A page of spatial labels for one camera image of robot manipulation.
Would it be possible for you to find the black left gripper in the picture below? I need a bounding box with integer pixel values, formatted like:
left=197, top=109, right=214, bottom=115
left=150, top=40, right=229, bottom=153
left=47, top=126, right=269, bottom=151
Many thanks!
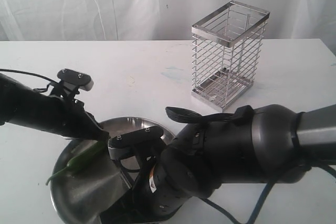
left=49, top=98, right=109, bottom=141

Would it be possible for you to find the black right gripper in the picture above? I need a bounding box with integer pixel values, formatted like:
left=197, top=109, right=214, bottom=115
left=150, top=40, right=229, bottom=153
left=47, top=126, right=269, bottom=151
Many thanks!
left=99, top=147, right=218, bottom=224

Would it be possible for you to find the dark green object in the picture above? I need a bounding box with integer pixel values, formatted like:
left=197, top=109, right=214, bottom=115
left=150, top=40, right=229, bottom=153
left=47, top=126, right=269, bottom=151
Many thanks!
left=45, top=141, right=107, bottom=186

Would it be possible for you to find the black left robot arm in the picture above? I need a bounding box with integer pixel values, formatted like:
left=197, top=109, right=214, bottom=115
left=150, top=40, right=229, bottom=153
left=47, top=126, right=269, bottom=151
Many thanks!
left=1, top=74, right=110, bottom=141

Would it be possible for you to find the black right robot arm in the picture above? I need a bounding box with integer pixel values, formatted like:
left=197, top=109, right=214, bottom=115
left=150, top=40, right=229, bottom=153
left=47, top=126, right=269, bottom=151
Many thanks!
left=99, top=104, right=335, bottom=223

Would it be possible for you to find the round steel plate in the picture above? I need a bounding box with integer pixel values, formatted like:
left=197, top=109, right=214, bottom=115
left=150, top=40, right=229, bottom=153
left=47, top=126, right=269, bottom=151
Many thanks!
left=49, top=116, right=175, bottom=223

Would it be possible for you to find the white backdrop curtain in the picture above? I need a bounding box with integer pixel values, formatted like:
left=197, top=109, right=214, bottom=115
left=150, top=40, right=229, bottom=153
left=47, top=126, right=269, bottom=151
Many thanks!
left=1, top=0, right=335, bottom=47

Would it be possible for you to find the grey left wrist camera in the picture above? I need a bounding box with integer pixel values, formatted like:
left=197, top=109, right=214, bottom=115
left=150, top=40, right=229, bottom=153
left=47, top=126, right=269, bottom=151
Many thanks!
left=57, top=68, right=94, bottom=91

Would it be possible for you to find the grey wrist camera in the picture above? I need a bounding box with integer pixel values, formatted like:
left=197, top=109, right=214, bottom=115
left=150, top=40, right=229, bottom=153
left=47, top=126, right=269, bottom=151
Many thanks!
left=108, top=126, right=164, bottom=161
left=57, top=68, right=94, bottom=91

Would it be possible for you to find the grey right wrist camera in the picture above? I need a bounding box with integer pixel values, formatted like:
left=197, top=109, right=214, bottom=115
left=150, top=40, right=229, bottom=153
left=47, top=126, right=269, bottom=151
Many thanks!
left=108, top=126, right=164, bottom=161

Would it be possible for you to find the steel wire utensil basket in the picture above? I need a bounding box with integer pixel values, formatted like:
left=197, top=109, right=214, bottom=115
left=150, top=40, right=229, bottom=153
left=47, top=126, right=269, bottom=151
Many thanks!
left=192, top=1, right=270, bottom=112

